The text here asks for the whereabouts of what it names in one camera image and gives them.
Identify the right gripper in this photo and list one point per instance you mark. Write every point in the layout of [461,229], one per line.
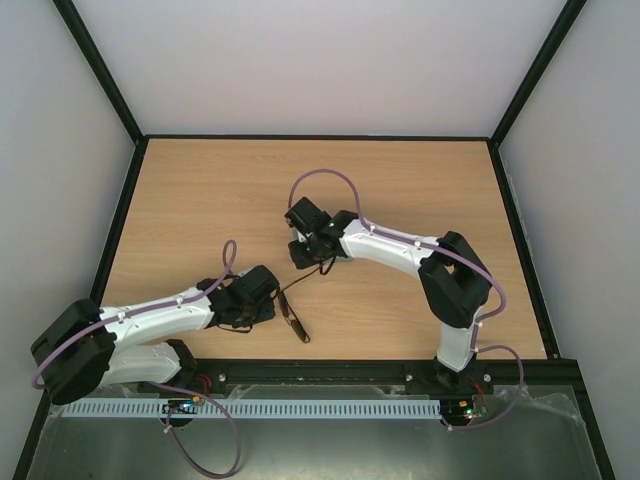
[300,240]

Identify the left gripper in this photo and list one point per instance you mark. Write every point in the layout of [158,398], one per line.
[268,311]

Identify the grey glasses case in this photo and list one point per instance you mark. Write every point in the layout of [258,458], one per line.
[345,259]

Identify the black round sunglasses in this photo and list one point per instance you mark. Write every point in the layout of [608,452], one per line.
[287,311]

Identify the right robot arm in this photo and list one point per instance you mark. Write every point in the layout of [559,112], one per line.
[455,283]

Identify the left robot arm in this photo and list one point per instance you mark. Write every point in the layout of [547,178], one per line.
[88,346]

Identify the light blue slotted cable duct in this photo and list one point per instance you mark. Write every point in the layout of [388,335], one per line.
[255,409]

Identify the black front mounting rail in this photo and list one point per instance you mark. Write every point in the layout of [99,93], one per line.
[220,376]

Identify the black aluminium frame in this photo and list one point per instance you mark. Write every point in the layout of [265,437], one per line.
[107,85]

